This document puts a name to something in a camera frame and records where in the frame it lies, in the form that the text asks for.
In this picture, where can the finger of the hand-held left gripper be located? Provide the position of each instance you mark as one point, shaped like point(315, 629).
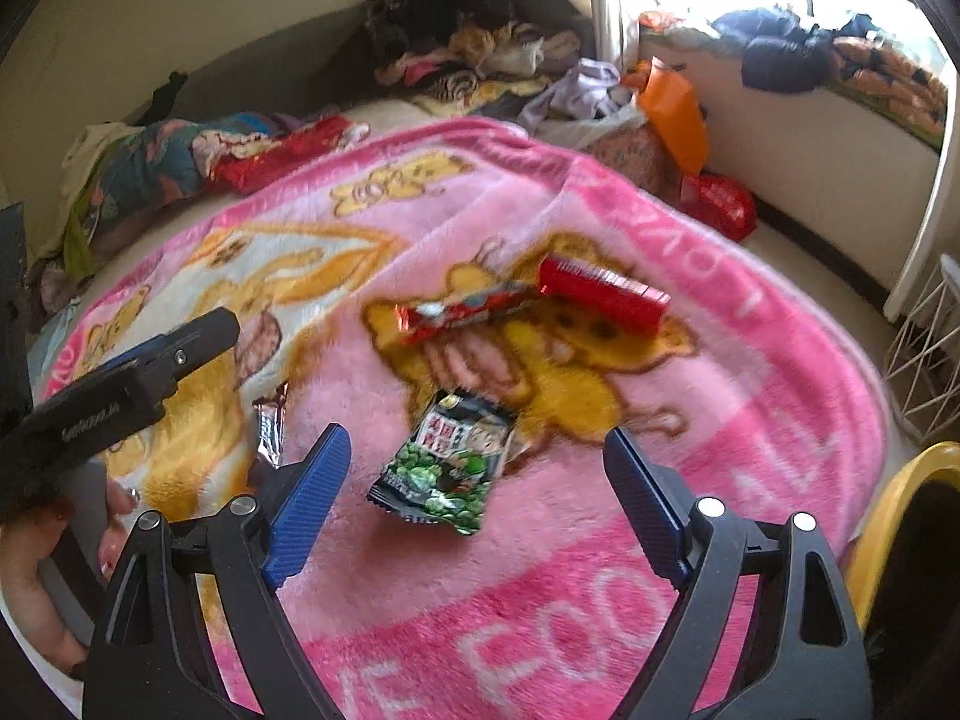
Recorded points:
point(195, 337)

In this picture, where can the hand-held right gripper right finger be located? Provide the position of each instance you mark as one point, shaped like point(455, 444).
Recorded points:
point(645, 510)

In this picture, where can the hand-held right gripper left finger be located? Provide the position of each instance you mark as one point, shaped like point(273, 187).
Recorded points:
point(307, 510)

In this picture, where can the green snack packet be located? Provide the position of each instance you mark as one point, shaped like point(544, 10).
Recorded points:
point(442, 480)

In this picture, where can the yellow waste bin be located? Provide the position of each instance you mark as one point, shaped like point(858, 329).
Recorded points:
point(892, 510)

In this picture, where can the person's left hand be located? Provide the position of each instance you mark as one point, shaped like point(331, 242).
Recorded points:
point(37, 592)

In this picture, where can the silver brown snack wrapper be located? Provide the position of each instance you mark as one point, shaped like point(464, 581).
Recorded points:
point(270, 427)

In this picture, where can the pink printed blanket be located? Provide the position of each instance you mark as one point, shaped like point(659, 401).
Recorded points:
point(600, 420)

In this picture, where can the teal printed cloth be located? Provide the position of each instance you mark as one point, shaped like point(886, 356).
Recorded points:
point(157, 157)

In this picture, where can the green and white cloth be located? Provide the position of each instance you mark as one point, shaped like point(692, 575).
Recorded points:
point(75, 195)

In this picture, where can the red shiny cloth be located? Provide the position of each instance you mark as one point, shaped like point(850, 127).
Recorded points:
point(285, 154)

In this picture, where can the red cardboard box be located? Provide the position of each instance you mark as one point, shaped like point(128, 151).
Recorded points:
point(600, 292)

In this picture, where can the black garment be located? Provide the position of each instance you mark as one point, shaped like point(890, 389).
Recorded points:
point(169, 94)

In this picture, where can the long red snack wrapper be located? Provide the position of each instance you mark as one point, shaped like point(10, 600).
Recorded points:
point(465, 311)

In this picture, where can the dark headboard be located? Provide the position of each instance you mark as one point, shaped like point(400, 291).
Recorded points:
point(247, 82)

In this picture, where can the red printed shopping bag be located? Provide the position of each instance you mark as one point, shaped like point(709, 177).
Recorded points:
point(720, 202)

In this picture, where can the pink patterned cloth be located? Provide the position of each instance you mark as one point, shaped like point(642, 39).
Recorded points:
point(637, 157)

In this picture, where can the white bay window bench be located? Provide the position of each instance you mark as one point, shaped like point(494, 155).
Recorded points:
point(810, 165)

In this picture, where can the orange paper bag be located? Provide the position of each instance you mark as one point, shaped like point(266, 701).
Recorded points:
point(671, 112)

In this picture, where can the pile of clothes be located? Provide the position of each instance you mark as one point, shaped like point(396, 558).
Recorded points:
point(450, 15)

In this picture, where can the lilac white garment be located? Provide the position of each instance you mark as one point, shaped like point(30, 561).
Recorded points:
point(577, 94)

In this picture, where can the dark blue jacket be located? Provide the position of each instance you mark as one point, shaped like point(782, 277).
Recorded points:
point(772, 52)

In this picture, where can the orange printed quilt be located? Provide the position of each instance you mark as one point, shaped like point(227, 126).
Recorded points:
point(900, 82)

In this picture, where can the cream curtain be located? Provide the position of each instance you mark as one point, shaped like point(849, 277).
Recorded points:
point(600, 0)

